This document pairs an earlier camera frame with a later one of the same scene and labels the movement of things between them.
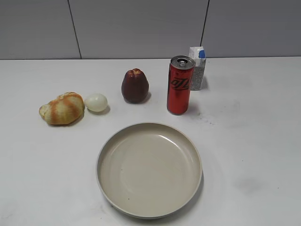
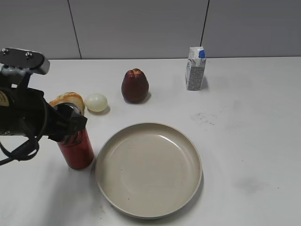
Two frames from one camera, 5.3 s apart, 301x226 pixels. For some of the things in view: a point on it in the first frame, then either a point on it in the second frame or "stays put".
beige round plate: x=150 y=171 stays put
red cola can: x=178 y=84 to x=76 y=148
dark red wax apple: x=135 y=85 stays put
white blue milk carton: x=198 y=53 stays put
